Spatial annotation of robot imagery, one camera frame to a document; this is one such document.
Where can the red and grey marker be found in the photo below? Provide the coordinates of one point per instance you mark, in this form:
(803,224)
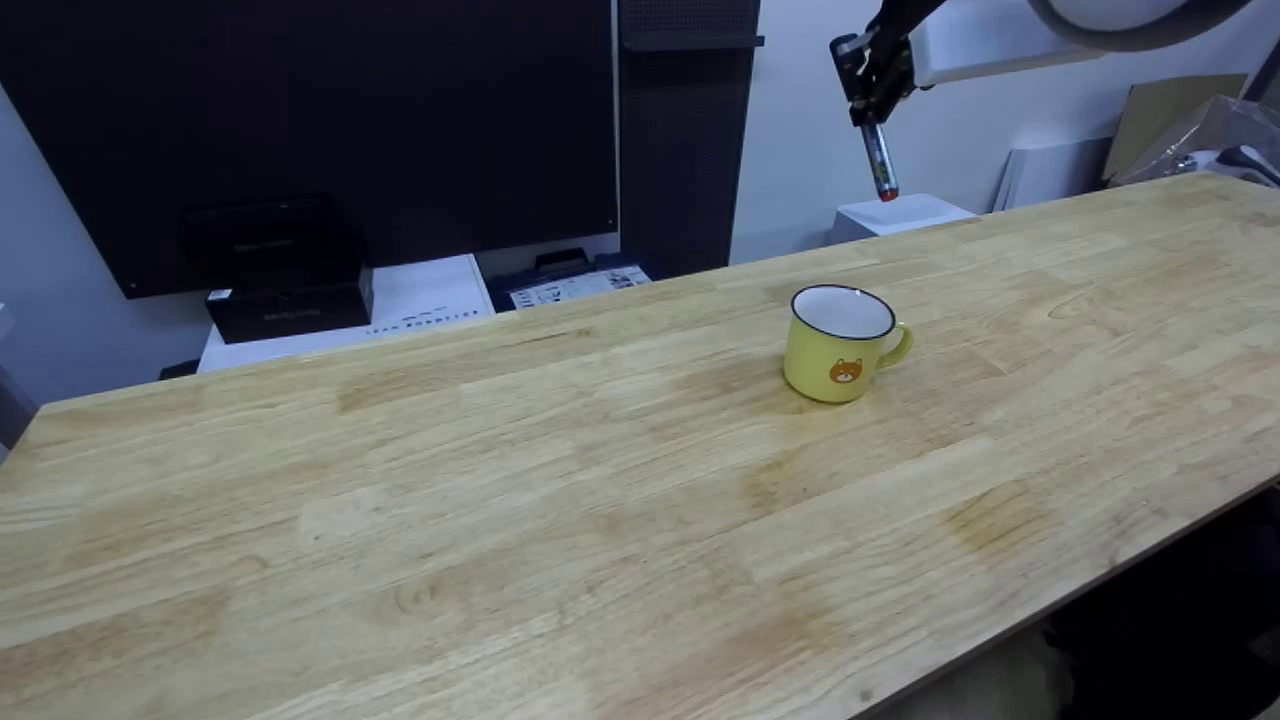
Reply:
(882,167)

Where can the black box under monitor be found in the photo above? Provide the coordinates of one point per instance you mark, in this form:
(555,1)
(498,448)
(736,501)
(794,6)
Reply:
(281,285)

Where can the white cardboard box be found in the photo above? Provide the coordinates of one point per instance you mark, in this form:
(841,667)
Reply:
(424,296)

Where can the dark brown tall panel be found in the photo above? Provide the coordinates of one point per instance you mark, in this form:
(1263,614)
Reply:
(687,144)

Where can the white printed booklet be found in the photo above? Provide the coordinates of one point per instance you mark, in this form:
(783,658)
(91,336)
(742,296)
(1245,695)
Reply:
(580,285)

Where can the brown cardboard box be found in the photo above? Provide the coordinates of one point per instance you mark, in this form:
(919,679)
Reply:
(1175,127)

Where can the large black monitor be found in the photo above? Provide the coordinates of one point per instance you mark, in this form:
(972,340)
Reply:
(334,121)

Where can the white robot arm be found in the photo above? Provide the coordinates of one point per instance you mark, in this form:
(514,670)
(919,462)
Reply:
(1013,42)

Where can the white panel by wall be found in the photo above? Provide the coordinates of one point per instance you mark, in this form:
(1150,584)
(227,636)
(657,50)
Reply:
(1052,170)

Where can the yellow enamel mug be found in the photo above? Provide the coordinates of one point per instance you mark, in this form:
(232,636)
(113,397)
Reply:
(834,356)

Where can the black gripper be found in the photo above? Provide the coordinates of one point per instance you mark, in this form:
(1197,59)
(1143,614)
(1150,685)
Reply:
(868,60)

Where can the white plastic bin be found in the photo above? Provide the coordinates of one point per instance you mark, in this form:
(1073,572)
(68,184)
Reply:
(905,212)

